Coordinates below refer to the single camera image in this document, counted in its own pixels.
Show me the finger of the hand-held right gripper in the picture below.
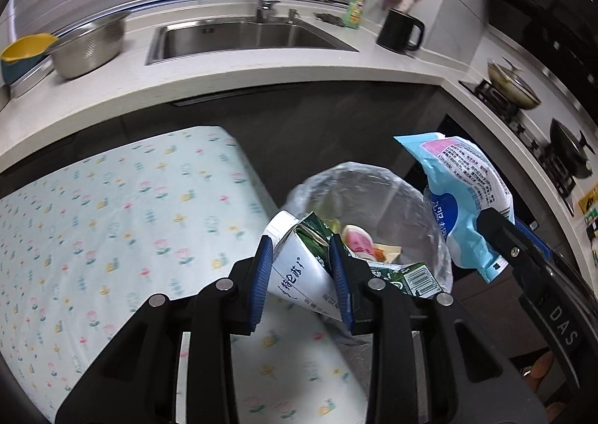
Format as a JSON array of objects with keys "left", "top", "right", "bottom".
[
  {"left": 475, "top": 208, "right": 561, "bottom": 308},
  {"left": 513, "top": 217, "right": 590, "bottom": 290}
]

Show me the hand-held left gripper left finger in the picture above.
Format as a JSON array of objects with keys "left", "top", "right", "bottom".
[{"left": 55, "top": 235, "right": 274, "bottom": 424}]

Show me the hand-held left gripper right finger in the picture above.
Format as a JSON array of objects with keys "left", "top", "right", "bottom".
[{"left": 328, "top": 233, "right": 547, "bottom": 424}]

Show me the green and white milk carton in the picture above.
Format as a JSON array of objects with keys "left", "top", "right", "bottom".
[{"left": 262, "top": 210, "right": 444, "bottom": 322}]

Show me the pink paper cup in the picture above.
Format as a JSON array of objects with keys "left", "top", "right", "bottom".
[{"left": 340, "top": 224, "right": 374, "bottom": 257}]

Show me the cream toast packet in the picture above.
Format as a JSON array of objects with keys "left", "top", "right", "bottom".
[{"left": 371, "top": 243, "right": 403, "bottom": 263}]

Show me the light blue snack packet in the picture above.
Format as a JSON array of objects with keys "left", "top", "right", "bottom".
[{"left": 393, "top": 132, "right": 515, "bottom": 284}]

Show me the grey trash bin with liner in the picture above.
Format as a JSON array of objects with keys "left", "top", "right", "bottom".
[{"left": 279, "top": 161, "right": 454, "bottom": 345}]

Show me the person's right hand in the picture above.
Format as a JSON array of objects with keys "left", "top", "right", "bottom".
[{"left": 522, "top": 349, "right": 573, "bottom": 424}]

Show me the yellow sticker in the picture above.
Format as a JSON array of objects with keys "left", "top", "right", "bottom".
[{"left": 578, "top": 187, "right": 598, "bottom": 220}]

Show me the black wok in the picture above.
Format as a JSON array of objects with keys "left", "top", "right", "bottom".
[{"left": 549, "top": 118, "right": 594, "bottom": 179}]

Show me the gas stove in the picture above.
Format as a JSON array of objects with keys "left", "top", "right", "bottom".
[{"left": 459, "top": 78, "right": 580, "bottom": 214}]

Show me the lidded frying pan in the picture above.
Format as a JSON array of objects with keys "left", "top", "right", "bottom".
[{"left": 487, "top": 57, "right": 543, "bottom": 111}]

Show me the floral tablecloth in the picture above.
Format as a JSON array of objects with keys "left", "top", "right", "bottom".
[{"left": 0, "top": 125, "right": 370, "bottom": 424}]

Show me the black kettle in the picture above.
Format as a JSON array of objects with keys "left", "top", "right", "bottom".
[{"left": 376, "top": 8, "right": 426, "bottom": 53}]

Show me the steel sink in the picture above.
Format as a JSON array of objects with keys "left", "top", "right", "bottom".
[{"left": 145, "top": 18, "right": 360, "bottom": 66}]

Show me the green dish soap bottle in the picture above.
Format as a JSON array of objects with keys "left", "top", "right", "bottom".
[{"left": 343, "top": 0, "right": 367, "bottom": 29}]

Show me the steel colander bowl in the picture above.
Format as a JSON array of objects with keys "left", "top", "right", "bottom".
[{"left": 47, "top": 10, "right": 130, "bottom": 80}]

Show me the yellow and blue basin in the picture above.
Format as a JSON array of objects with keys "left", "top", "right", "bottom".
[{"left": 0, "top": 33, "right": 59, "bottom": 86}]

